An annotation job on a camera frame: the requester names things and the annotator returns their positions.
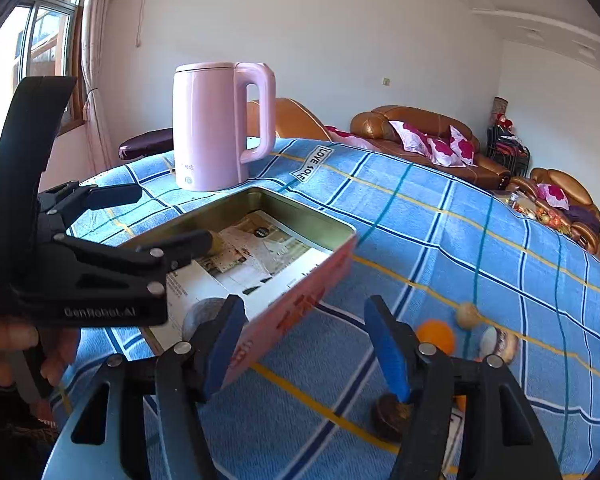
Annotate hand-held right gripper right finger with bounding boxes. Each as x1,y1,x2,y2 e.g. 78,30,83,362
363,294,566,480

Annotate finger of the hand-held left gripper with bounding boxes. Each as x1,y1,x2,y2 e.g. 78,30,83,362
40,181,144,226
50,229,214,295

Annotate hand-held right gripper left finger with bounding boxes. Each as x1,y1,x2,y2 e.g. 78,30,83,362
42,294,247,480

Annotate orange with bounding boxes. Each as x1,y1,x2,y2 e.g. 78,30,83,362
416,320,457,356

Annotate dark brown round fruit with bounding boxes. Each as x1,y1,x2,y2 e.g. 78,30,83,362
371,394,414,443

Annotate pink metal tin box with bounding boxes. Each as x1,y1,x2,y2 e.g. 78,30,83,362
117,186,358,391

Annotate tan round fruit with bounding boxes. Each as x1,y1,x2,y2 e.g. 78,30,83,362
456,302,482,331

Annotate person's left hand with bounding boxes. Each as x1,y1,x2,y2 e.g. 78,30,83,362
0,321,81,428

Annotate dark purple padded bench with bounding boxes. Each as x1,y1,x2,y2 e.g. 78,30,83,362
118,127,175,162

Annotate printed paper liner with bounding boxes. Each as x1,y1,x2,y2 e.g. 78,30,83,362
167,211,331,346

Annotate pink electric kettle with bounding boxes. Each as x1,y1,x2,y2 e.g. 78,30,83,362
172,62,277,192

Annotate blue plaid blanket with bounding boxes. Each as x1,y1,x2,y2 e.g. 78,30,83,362
0,137,600,480

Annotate pink curtain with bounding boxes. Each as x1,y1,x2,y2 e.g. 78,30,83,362
77,0,118,171

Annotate window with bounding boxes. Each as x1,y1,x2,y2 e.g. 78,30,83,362
0,0,83,161

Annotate brown leather armchair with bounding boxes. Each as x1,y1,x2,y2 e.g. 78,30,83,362
245,97,333,142

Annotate pink floral cloth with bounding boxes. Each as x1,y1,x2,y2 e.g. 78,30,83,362
325,126,381,150

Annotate cluttered low table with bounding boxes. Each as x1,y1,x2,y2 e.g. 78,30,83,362
502,187,571,233

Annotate white pink floral pillow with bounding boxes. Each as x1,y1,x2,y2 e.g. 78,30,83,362
537,182,571,211
447,125,481,167
427,135,461,167
390,120,433,153

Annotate long brown leather sofa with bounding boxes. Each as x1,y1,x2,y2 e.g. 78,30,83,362
350,105,511,191

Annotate stacked black chairs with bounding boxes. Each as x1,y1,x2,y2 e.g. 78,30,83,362
486,125,531,178

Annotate dark purple cloth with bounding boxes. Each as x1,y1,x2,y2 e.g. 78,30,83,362
565,205,600,232

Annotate short brown leather sofa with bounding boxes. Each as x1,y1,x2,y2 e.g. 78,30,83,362
510,167,600,256

